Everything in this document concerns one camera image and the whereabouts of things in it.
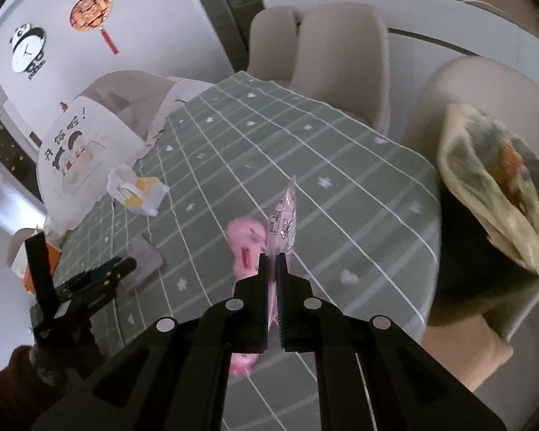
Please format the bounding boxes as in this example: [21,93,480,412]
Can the beige chair far left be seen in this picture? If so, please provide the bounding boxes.
[247,7,298,85]

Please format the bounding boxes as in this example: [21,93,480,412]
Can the green checkered tablecloth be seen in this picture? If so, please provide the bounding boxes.
[53,70,442,431]

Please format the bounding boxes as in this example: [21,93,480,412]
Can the pink candy wrapper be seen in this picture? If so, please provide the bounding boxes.
[267,176,297,330]

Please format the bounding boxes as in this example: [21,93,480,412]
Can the orange tissue box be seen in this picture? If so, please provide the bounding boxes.
[6,227,64,297]

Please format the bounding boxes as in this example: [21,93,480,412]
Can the beige chair middle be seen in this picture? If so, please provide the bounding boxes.
[289,2,390,134]

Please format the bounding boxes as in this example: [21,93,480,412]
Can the white yellow paper box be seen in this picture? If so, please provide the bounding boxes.
[107,164,169,217]

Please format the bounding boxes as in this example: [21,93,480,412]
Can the panda wall clock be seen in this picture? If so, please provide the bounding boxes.
[9,23,46,81]

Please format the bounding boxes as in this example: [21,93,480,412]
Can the red chinese knot ornament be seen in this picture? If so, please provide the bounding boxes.
[69,0,119,55]

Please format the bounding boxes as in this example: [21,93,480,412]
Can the beige chair near bin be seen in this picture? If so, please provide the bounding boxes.
[402,55,539,342]

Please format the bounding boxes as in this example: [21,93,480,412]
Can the beige chair behind cover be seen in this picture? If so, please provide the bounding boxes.
[79,70,175,141]

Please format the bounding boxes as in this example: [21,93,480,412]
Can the pink caterpillar toy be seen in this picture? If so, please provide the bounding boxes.
[226,217,267,376]

